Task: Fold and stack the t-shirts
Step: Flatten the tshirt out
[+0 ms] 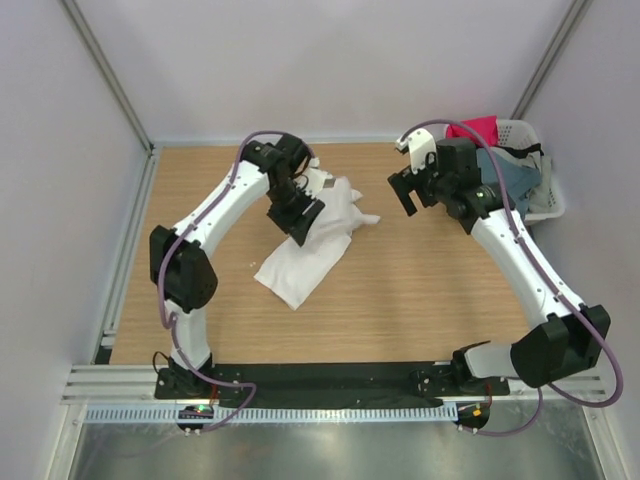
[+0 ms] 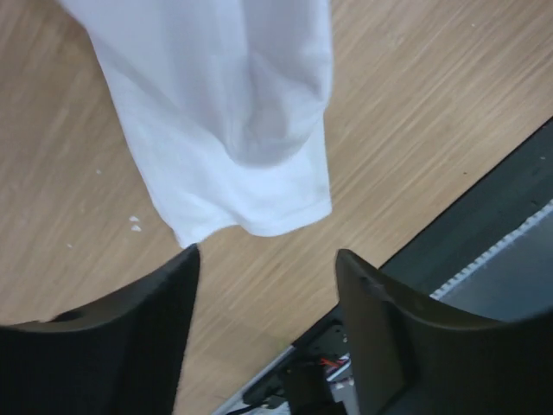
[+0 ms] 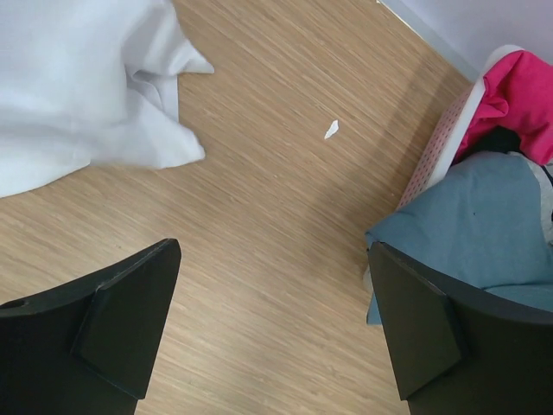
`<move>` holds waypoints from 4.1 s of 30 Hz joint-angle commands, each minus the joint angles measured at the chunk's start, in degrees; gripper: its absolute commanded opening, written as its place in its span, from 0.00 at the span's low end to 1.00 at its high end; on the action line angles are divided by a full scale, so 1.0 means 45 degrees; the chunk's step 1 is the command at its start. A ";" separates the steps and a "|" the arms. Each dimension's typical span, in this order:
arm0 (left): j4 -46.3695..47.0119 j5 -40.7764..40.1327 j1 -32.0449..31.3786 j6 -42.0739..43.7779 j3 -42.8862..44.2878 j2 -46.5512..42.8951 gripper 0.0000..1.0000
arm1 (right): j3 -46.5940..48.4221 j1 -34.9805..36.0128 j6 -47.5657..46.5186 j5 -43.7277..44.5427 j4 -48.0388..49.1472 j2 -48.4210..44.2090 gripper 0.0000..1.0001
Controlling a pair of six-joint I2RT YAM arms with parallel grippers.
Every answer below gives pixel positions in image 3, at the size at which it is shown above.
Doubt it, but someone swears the grey garment in basket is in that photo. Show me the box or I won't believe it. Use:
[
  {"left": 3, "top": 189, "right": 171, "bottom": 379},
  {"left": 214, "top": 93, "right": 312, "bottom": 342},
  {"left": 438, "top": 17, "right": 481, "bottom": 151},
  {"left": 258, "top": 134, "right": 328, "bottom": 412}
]
[{"left": 505, "top": 151, "right": 552, "bottom": 251}]

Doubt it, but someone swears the pink t shirt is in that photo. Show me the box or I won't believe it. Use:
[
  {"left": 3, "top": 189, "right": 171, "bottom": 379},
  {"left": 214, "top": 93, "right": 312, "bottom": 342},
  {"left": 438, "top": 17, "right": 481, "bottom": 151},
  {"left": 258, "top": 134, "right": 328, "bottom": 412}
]
[{"left": 455, "top": 50, "right": 552, "bottom": 165}]

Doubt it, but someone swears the blue grey t shirt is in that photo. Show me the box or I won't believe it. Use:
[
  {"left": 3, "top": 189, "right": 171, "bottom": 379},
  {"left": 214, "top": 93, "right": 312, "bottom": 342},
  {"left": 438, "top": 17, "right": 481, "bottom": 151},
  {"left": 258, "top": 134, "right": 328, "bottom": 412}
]
[{"left": 365, "top": 152, "right": 552, "bottom": 310}]

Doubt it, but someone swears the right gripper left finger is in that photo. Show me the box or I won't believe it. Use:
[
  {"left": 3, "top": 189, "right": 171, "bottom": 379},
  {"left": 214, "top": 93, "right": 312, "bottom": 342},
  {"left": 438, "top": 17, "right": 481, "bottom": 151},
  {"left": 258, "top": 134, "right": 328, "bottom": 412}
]
[{"left": 1, "top": 239, "right": 181, "bottom": 414}]

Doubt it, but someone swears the white laundry basket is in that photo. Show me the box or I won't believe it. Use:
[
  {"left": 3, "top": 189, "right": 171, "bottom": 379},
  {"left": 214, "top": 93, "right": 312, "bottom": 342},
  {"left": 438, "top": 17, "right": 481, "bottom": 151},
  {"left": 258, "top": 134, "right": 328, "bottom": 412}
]
[{"left": 397, "top": 45, "right": 522, "bottom": 208}]

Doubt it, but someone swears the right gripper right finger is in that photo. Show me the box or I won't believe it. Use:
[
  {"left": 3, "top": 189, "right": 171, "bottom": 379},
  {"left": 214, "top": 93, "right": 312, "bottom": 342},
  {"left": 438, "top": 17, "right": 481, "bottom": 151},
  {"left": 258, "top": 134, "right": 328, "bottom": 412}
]
[{"left": 368, "top": 243, "right": 552, "bottom": 414}]

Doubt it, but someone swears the black garment strap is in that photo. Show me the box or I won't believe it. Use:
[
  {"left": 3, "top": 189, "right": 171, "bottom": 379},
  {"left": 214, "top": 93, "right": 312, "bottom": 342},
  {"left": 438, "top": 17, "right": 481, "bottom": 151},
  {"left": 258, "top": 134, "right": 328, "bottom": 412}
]
[{"left": 468, "top": 127, "right": 526, "bottom": 159}]

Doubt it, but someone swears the white t shirt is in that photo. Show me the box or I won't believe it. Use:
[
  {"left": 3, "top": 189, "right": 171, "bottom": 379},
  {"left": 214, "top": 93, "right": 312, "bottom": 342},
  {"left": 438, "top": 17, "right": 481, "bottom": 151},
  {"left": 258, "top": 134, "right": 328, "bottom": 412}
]
[{"left": 1, "top": 1, "right": 214, "bottom": 196}]

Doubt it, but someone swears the small white paper scrap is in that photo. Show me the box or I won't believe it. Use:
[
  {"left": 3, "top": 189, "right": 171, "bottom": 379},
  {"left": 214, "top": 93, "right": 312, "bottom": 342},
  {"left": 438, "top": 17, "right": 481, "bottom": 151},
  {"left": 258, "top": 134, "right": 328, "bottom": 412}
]
[{"left": 324, "top": 119, "right": 340, "bottom": 140}]

